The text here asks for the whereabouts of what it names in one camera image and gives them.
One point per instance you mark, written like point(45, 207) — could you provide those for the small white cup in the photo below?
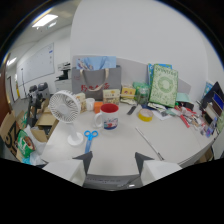
point(90, 103)

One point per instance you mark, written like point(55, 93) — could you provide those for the small orange cup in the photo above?
point(98, 107)

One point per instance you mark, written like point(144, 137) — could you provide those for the small yellow box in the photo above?
point(128, 92)

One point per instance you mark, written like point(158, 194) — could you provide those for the brown cardboard box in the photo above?
point(15, 130)

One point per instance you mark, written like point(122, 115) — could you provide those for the black remote control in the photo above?
point(131, 110)

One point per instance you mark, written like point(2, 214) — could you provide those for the green plastic bag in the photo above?
point(25, 143)

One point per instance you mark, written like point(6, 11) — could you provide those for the grey paper gift bag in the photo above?
point(96, 81)

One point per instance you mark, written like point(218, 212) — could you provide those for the cream patterned box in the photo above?
point(81, 101)

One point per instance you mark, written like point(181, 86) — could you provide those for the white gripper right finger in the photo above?
point(156, 170)

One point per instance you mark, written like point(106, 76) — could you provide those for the white desk fan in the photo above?
point(65, 109)

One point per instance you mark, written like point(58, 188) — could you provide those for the black office chair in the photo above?
point(38, 95)

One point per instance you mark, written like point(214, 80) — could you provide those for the office printer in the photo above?
point(63, 78)

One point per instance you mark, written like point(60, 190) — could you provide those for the yellow tape roll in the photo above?
point(145, 115)

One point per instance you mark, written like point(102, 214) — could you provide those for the white mug red inside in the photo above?
point(108, 116)

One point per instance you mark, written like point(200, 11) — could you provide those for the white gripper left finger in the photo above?
point(71, 170)

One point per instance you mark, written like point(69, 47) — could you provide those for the wall whiteboard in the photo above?
point(36, 64)

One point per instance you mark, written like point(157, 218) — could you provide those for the green patterned book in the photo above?
point(163, 87)

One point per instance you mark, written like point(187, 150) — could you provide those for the green snack packet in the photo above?
point(142, 91)

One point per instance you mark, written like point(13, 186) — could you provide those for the blue green book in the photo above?
point(156, 68)

